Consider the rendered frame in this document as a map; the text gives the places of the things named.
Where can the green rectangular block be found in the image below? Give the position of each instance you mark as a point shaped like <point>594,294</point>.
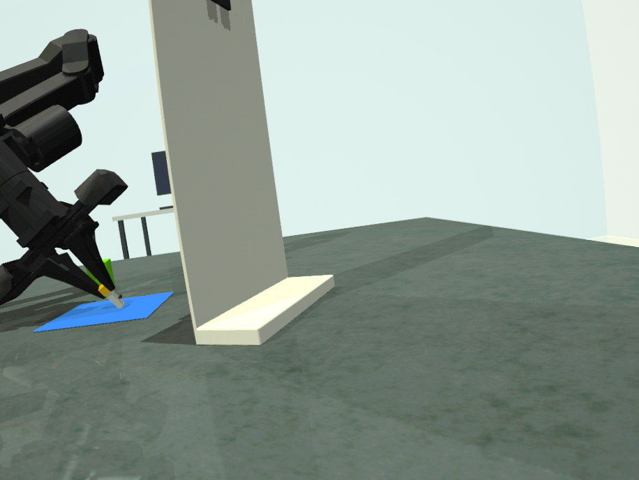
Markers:
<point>108,266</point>

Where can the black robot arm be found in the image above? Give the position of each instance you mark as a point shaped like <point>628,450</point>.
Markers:
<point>36,128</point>

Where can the blue flat square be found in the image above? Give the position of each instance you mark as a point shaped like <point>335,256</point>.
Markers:
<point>105,311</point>

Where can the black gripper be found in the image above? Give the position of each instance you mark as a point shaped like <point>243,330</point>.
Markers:
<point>36,217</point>

